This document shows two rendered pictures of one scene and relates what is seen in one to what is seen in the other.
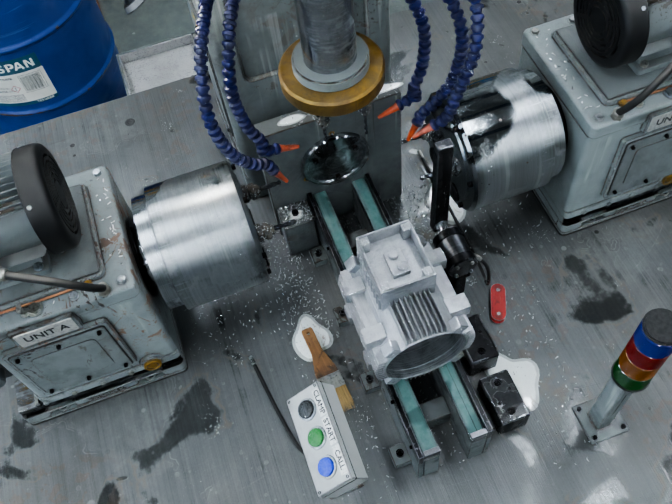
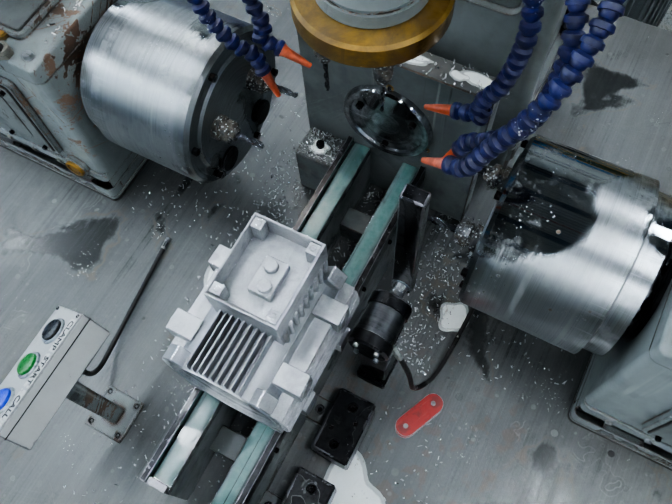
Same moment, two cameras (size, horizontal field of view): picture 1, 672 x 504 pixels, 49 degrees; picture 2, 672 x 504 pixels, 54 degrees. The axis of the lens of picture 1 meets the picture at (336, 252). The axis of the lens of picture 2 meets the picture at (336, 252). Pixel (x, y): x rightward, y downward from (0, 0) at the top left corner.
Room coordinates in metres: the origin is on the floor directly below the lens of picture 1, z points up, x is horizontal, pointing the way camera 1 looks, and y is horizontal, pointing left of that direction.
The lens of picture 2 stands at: (0.47, -0.39, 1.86)
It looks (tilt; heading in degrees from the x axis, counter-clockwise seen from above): 65 degrees down; 45
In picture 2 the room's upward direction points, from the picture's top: 6 degrees counter-clockwise
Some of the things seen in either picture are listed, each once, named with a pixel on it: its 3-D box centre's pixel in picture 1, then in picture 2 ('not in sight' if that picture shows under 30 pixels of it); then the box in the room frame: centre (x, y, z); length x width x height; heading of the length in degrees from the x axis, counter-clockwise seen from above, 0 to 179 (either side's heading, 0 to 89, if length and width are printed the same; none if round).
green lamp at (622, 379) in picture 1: (634, 369); not in sight; (0.41, -0.45, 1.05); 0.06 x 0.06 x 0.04
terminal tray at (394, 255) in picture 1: (395, 265); (269, 279); (0.64, -0.10, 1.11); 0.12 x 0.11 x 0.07; 12
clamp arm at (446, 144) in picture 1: (441, 189); (408, 246); (0.78, -0.21, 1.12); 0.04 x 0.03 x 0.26; 12
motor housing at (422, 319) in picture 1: (404, 309); (263, 331); (0.60, -0.11, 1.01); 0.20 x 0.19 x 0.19; 12
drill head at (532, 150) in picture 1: (503, 134); (579, 254); (0.94, -0.37, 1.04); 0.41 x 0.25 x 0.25; 102
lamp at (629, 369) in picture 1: (641, 358); not in sight; (0.41, -0.45, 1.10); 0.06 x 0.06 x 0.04
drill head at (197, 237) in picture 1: (179, 244); (158, 76); (0.80, 0.30, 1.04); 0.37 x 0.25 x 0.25; 102
